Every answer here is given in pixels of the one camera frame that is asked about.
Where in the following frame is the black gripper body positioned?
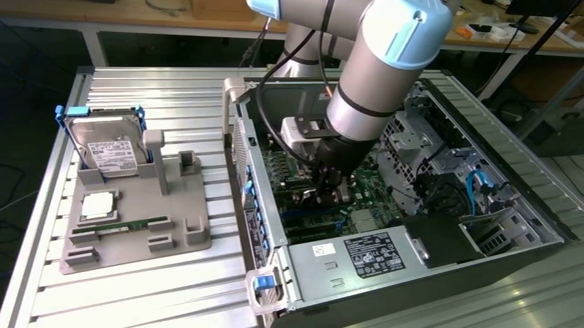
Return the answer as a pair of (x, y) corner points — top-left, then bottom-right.
(315, 135), (381, 179)

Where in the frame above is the green graphics card with heatsink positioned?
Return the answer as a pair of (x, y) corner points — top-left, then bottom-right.
(273, 187), (353, 215)

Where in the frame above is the RAM stick with black chips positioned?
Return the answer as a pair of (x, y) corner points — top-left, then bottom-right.
(281, 180), (312, 194)

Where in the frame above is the green motherboard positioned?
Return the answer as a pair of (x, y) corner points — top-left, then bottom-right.
(263, 136), (408, 240)

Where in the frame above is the blue expansion slot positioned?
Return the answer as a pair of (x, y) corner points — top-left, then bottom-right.
(279, 208), (341, 221)

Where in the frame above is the silver chipset heatsink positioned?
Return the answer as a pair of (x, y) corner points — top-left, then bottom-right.
(349, 208), (384, 230)

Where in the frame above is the silver drive cage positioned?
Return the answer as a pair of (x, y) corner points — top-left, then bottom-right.
(381, 111), (458, 172)

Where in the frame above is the grey power supply unit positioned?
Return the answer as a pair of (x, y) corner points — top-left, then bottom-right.
(283, 227), (434, 301)

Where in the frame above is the black fan shroud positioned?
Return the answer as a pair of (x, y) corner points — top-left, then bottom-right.
(388, 215), (488, 267)

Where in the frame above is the grey parts rack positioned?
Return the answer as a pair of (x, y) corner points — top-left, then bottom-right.
(59, 129), (214, 274)

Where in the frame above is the green RAM stick with label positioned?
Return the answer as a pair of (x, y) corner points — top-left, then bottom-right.
(73, 215), (169, 236)

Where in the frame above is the wooden desk with white legs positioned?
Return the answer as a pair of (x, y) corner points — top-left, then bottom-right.
(0, 0), (289, 66)
(438, 0), (584, 100)

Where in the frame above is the black and silver PC case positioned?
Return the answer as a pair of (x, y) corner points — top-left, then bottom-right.
(221, 77), (581, 328)

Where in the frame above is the dark grey floor box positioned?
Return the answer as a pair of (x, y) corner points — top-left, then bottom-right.
(524, 109), (584, 158)

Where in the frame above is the white and black device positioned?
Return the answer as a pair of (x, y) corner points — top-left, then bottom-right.
(468, 23), (522, 42)

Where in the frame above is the silver hard disk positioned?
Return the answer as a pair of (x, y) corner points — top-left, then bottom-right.
(69, 115), (150, 178)

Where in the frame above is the silver CPU chip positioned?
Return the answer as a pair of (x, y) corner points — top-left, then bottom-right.
(81, 193), (117, 221)

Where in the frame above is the hard disk drive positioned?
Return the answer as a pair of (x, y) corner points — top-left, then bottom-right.
(54, 105), (148, 172)

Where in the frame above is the black monitor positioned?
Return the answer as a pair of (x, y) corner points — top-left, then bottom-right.
(504, 0), (584, 33)

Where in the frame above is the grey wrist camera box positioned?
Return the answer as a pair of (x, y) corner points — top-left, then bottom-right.
(280, 116), (333, 161)

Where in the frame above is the black cable bundle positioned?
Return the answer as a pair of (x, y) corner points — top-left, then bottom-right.
(414, 172), (467, 215)

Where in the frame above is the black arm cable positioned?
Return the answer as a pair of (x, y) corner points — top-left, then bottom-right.
(255, 0), (337, 168)

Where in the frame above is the blue SATA wire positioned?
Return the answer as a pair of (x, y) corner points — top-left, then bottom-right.
(466, 169), (492, 217)

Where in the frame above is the grey case handle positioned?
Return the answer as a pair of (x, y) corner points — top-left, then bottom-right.
(222, 77), (251, 103)
(245, 266), (289, 314)

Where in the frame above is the grey braided cable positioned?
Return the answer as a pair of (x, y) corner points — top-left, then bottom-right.
(237, 16), (276, 71)

